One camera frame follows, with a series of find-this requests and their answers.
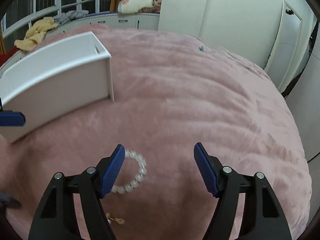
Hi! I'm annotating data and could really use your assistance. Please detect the white jade bead bracelet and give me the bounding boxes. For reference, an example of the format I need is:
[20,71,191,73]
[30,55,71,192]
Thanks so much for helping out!
[111,150,148,195]

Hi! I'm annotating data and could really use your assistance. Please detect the white rectangular tray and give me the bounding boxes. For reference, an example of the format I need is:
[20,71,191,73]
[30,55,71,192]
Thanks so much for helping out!
[0,31,115,144]

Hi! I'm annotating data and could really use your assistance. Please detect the red cloth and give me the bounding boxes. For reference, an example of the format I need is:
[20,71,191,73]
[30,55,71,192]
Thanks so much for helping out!
[0,47,19,66]

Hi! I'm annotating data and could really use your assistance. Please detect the yellow towel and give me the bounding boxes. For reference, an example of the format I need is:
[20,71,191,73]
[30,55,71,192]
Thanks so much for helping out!
[14,17,58,51]

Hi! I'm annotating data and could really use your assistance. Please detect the grey clothes pile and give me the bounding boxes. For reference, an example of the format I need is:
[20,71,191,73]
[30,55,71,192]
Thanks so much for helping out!
[53,10,89,25]

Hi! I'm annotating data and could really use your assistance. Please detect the window with bars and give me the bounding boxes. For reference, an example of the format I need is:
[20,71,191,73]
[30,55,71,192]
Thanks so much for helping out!
[1,0,111,38]

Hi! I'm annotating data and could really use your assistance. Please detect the pink plush blanket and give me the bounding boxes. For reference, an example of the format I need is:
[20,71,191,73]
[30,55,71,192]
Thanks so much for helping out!
[1,24,312,239]

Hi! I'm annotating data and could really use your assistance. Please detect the white window seat cabinet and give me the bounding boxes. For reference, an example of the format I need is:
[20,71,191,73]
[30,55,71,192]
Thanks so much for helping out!
[0,12,161,78]

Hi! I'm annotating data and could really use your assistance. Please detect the white floral folded blanket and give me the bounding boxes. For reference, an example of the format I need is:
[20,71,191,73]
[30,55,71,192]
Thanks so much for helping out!
[117,0,155,15]

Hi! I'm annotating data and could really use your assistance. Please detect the pink plush toys pile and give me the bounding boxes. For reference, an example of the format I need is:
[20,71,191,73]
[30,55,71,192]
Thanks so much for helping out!
[153,0,162,13]

